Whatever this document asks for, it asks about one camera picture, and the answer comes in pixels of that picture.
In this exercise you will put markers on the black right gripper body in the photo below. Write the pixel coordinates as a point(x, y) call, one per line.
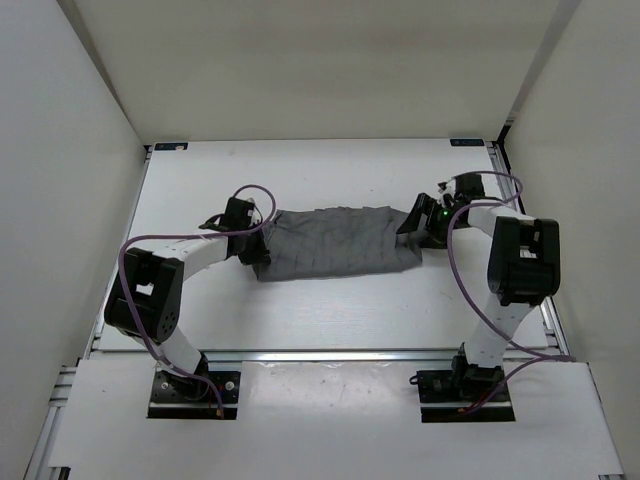
point(438, 222)

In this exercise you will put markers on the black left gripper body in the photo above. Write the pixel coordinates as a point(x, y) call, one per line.
point(253, 248)

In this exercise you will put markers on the grey pleated skirt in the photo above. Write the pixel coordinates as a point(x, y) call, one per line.
point(336, 242)

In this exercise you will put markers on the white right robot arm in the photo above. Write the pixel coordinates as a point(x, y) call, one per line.
point(523, 270)

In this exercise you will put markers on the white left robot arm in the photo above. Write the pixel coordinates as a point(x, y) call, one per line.
point(145, 300)

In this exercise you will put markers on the blue corner label right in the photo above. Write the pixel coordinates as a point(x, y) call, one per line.
point(466, 142)

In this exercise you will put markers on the blue corner label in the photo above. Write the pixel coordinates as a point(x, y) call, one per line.
point(171, 146)
point(466, 142)

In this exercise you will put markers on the blue corner label left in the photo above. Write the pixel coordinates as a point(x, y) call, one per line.
point(171, 146)

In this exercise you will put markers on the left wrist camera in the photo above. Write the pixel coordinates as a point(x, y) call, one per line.
point(240, 215)

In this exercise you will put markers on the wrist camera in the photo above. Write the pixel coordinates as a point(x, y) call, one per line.
point(240, 215)
point(461, 189)

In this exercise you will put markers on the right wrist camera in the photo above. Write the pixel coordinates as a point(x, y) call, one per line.
point(461, 189)

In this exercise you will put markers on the aluminium table edge rail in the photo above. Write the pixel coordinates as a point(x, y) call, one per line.
point(236, 356)

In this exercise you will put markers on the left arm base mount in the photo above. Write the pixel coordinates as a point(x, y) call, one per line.
point(180, 398)

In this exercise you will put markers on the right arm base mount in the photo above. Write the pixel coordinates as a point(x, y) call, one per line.
point(465, 393)

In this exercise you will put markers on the aluminium left side rail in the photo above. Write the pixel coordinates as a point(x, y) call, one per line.
point(98, 324)

